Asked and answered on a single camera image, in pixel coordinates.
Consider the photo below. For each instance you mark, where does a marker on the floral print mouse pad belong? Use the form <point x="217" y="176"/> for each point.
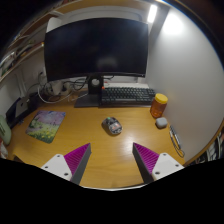
<point x="46" y="126"/>

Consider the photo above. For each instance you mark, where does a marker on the black box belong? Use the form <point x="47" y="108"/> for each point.
<point x="33" y="101"/>

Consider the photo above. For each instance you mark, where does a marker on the black computer monitor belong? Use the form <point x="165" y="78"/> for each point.
<point x="96" y="46"/>

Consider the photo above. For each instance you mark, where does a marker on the white power strip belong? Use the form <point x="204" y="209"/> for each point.
<point x="56" y="87"/>

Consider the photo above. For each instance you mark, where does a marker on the transparent computer mouse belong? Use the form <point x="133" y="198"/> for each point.
<point x="112" y="125"/>

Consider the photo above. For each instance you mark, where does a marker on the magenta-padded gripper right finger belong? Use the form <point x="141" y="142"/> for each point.
<point x="163" y="165"/>

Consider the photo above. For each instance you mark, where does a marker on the silver mini computer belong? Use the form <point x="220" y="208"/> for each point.
<point x="22" y="107"/>

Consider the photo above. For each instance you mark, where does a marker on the white strip light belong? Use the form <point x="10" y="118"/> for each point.
<point x="152" y="13"/>

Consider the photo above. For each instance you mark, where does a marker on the orange jar with yellow lid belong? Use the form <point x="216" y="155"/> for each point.
<point x="158" y="107"/>

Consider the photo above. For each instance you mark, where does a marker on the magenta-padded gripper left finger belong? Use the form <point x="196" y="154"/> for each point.
<point x="60" y="165"/>

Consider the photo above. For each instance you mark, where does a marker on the dark pens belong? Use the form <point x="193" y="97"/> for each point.
<point x="175" y="136"/>

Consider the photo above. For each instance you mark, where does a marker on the white earbuds case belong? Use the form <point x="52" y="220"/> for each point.
<point x="161" y="122"/>

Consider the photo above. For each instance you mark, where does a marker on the wooden wall shelf unit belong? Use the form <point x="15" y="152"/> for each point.
<point x="23" y="50"/>

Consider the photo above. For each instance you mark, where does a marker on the dark grey keyboard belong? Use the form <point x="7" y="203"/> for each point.
<point x="128" y="96"/>

